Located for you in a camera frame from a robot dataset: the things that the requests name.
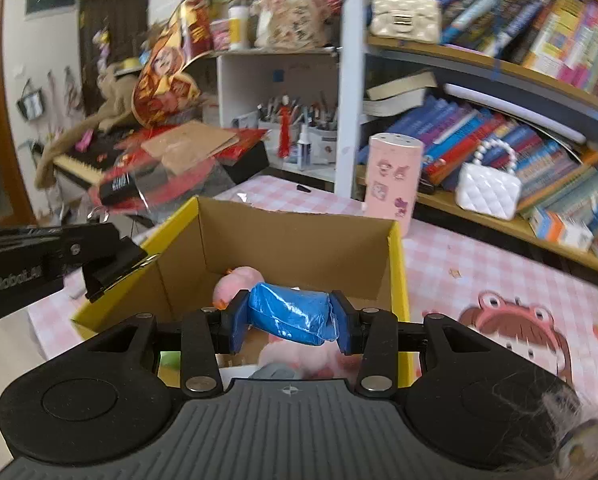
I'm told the cream pearl handbag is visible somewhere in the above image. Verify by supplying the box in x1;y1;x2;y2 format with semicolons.
369;0;442;44

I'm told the yellow cardboard box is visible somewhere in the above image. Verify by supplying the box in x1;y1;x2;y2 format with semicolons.
61;197;413;402

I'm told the white quilted pearl handbag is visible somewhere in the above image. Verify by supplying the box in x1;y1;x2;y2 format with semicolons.
455;139;522;221

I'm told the brown cardboard sheet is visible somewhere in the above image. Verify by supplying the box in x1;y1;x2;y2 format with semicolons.
140;120;238;174

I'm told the orange white blue carton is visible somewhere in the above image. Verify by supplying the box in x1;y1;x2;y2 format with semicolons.
529;208;594;252

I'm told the green blue plush toy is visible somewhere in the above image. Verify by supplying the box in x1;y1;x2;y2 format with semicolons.
160;351;180;373

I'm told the pink plush toy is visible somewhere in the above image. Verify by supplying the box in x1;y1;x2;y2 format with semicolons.
213;266;361;384

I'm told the red gold cartoon poster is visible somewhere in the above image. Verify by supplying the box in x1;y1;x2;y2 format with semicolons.
132;0;213;127

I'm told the electric piano keyboard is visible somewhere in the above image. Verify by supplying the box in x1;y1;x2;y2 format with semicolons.
31;128;139;191

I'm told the pink cylindrical holder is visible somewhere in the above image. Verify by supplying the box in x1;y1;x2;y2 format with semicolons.
364;132;424;237

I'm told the white pen holder box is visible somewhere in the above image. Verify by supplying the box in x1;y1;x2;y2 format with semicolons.
256;92;339;166

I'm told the wooden bookshelf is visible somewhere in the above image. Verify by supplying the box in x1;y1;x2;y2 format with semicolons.
340;0;598;273

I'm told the blue plastic bag roll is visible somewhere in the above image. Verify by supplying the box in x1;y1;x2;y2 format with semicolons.
248;283;338;346

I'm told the pink cartoon desk mat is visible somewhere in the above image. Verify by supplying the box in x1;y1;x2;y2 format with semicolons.
26;176;598;402

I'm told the grey toy car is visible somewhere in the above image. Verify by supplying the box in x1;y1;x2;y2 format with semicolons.
250;362;302;380

